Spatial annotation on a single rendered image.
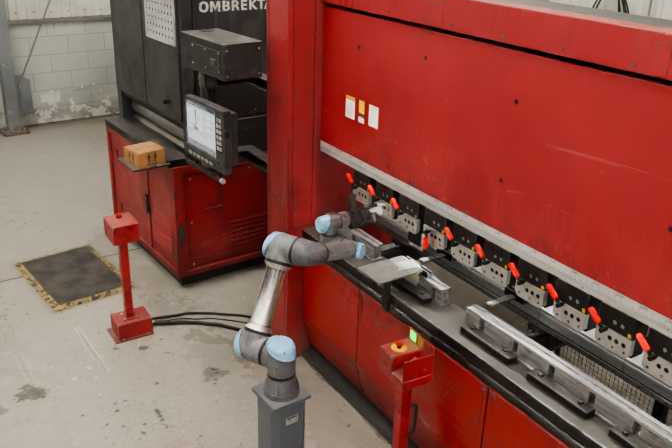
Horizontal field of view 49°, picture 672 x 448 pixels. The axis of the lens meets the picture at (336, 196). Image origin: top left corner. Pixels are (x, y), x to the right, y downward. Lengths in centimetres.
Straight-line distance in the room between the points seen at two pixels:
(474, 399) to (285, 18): 209
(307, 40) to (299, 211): 97
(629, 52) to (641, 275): 74
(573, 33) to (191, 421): 281
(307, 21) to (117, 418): 237
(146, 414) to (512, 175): 244
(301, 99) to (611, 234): 195
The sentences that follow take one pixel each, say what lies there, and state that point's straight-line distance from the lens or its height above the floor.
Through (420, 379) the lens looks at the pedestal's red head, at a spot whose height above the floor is 70.
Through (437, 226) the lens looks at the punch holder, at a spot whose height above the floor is 128.
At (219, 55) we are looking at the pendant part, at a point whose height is 189.
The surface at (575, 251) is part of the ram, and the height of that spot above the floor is 147.
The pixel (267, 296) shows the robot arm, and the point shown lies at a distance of 302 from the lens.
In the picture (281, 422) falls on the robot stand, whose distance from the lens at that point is 308.
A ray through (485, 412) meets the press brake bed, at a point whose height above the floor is 63.
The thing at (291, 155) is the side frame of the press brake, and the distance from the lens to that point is 406.
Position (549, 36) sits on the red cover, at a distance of 275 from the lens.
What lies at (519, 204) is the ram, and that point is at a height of 155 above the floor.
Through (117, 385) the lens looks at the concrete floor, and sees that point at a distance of 457.
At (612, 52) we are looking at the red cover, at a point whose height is 221.
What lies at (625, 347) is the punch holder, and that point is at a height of 122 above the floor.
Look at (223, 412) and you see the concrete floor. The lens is 427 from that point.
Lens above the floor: 262
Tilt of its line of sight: 22 degrees down
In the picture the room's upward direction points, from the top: 2 degrees clockwise
